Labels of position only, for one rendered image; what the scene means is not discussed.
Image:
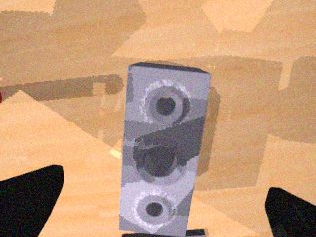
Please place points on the grey plate with three holes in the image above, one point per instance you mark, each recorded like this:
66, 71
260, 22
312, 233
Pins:
161, 145

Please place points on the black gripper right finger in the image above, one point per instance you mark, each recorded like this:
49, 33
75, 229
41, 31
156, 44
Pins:
288, 215

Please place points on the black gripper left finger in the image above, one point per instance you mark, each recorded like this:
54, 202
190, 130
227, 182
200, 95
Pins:
27, 200

